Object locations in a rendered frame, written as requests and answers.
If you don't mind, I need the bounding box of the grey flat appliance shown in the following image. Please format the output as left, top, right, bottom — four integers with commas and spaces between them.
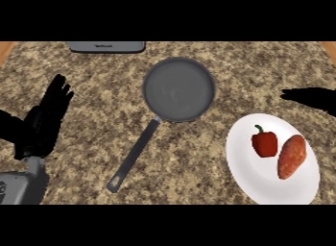
64, 41, 147, 55

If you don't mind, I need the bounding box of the orange sweet potato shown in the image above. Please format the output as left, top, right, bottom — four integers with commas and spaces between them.
276, 134, 309, 181

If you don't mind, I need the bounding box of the grey frying pan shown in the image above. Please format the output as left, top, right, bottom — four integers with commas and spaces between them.
105, 57, 217, 194

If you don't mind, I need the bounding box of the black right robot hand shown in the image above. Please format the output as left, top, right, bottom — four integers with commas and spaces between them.
279, 86, 336, 172

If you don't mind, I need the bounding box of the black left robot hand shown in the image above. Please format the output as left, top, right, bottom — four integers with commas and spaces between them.
0, 73, 76, 161

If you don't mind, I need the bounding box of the white oval plate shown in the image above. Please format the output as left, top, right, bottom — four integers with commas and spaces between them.
225, 112, 320, 206

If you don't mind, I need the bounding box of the red bell pepper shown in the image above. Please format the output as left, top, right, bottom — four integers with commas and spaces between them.
250, 124, 279, 159

